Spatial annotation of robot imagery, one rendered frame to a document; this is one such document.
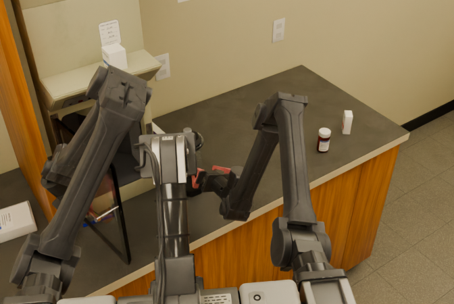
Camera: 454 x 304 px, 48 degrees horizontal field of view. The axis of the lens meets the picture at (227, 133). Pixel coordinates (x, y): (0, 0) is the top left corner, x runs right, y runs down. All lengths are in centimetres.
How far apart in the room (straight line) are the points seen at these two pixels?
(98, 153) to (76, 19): 60
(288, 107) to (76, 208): 53
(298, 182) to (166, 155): 39
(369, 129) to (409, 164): 142
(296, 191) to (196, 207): 79
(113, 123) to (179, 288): 32
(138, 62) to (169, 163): 76
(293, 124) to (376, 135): 109
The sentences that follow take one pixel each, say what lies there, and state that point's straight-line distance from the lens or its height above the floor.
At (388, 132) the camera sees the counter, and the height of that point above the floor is 94.
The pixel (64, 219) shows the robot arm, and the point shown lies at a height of 154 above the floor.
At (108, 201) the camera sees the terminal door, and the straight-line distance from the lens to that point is 145.
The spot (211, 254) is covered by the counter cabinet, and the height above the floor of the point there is 79.
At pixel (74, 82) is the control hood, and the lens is 144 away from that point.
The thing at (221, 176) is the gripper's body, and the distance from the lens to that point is 163.
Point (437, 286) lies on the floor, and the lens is 297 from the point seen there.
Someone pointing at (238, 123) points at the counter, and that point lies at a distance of 219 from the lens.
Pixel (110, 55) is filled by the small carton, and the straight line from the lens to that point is 143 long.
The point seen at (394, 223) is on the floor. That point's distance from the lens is 319.
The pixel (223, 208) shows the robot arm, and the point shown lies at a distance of 151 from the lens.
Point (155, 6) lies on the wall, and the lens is 206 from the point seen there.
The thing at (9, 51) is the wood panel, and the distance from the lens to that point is 133.
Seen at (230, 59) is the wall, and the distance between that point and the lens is 237.
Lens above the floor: 223
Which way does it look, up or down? 37 degrees down
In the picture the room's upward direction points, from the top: straight up
